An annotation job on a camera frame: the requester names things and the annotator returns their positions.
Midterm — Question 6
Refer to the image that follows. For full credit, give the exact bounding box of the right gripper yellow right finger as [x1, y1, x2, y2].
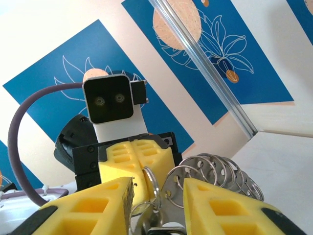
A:
[182, 178, 308, 235]

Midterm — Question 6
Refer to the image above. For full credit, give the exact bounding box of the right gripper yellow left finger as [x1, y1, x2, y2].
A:
[4, 176, 135, 235]

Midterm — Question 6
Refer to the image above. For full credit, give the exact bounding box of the small silver split ring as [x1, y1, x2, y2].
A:
[143, 165, 162, 205]

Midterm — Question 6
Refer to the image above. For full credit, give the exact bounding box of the metal keyring holder disc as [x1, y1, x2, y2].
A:
[162, 153, 265, 214]

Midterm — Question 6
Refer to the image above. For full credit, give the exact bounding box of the small metal key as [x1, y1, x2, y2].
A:
[129, 200, 169, 235]

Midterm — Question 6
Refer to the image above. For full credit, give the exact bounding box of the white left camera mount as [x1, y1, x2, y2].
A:
[93, 104, 148, 144]

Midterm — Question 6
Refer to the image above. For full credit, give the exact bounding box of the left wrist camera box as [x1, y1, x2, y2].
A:
[82, 75, 135, 125]

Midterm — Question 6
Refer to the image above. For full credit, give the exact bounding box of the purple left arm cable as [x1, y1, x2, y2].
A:
[0, 82, 85, 207]

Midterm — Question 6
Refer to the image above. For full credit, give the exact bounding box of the blue floral wall panel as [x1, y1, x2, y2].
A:
[2, 19, 196, 150]
[121, 0, 294, 126]
[285, 0, 313, 47]
[0, 139, 47, 192]

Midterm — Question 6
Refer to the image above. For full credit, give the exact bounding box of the aluminium frame post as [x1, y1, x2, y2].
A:
[148, 0, 258, 140]

